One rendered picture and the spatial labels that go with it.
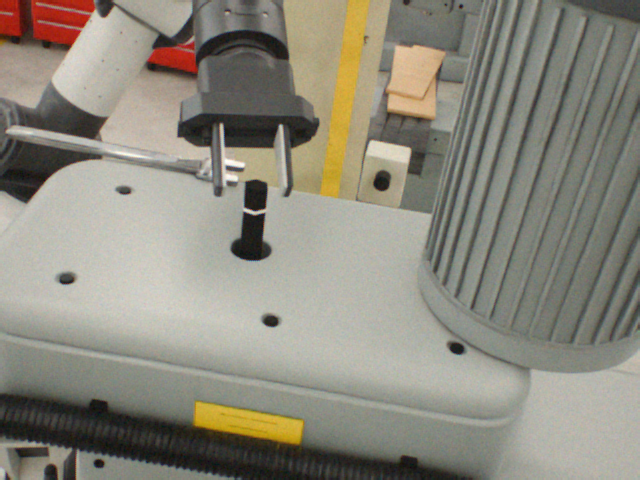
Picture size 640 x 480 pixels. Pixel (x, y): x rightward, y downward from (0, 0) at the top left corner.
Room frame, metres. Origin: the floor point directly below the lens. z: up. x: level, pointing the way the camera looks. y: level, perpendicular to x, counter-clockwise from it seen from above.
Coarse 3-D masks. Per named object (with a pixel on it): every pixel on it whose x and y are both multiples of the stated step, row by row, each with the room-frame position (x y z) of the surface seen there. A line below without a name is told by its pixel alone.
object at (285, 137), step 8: (280, 128) 0.64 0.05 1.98; (288, 128) 0.64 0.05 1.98; (280, 136) 0.63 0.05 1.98; (288, 136) 0.63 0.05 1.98; (280, 144) 0.63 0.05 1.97; (288, 144) 0.63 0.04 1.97; (280, 152) 0.62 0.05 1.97; (288, 152) 0.62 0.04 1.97; (280, 160) 0.62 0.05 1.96; (288, 160) 0.61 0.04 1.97; (280, 168) 0.62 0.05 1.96; (288, 168) 0.61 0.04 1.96; (280, 176) 0.61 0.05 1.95; (288, 176) 0.60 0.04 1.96; (280, 184) 0.61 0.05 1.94; (288, 184) 0.60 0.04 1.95; (280, 192) 0.60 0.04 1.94; (288, 192) 0.60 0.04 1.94
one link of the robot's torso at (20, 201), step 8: (0, 192) 0.92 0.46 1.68; (8, 192) 0.92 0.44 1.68; (16, 192) 0.92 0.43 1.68; (0, 200) 0.91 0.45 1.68; (8, 200) 0.91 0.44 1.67; (16, 200) 0.92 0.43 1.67; (24, 200) 0.92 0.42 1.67; (0, 208) 0.89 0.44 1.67; (8, 208) 0.90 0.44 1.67; (16, 208) 0.91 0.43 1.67; (0, 216) 0.88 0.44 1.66; (8, 216) 0.89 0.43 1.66; (16, 216) 0.89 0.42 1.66; (0, 224) 0.88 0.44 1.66; (8, 224) 0.88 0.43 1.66; (0, 232) 0.87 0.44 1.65
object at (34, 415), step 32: (0, 416) 0.43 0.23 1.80; (32, 416) 0.43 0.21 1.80; (64, 416) 0.43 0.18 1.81; (96, 416) 0.44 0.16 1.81; (128, 416) 0.44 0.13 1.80; (96, 448) 0.42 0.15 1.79; (128, 448) 0.42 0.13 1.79; (160, 448) 0.42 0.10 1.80; (192, 448) 0.42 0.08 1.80; (224, 448) 0.42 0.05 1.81; (256, 448) 0.43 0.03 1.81; (288, 448) 0.43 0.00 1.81
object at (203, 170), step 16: (16, 128) 0.72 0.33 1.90; (32, 128) 0.72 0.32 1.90; (48, 144) 0.70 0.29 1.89; (64, 144) 0.70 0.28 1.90; (80, 144) 0.71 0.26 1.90; (96, 144) 0.71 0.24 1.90; (112, 144) 0.72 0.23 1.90; (128, 160) 0.70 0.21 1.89; (144, 160) 0.70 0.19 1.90; (160, 160) 0.70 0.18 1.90; (176, 160) 0.70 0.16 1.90; (192, 160) 0.71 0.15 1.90; (208, 160) 0.71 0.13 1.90; (208, 176) 0.68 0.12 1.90
